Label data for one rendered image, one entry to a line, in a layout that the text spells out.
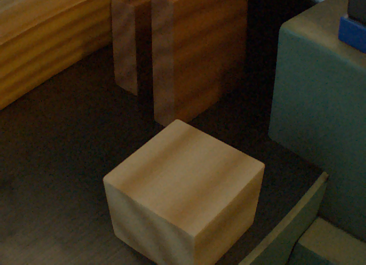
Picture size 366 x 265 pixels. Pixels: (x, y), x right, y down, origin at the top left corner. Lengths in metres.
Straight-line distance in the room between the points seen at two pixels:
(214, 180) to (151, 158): 0.02
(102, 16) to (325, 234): 0.17
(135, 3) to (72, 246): 0.11
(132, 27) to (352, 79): 0.11
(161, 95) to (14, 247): 0.10
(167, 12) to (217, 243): 0.09
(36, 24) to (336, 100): 0.16
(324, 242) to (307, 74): 0.08
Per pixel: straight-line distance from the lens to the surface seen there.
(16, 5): 0.26
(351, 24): 0.18
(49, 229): 0.19
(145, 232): 0.16
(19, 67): 0.25
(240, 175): 0.15
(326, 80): 0.18
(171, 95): 0.21
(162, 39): 0.19
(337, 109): 0.19
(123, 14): 0.22
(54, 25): 0.25
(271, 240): 0.18
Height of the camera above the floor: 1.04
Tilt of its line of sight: 41 degrees down
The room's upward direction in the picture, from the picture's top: straight up
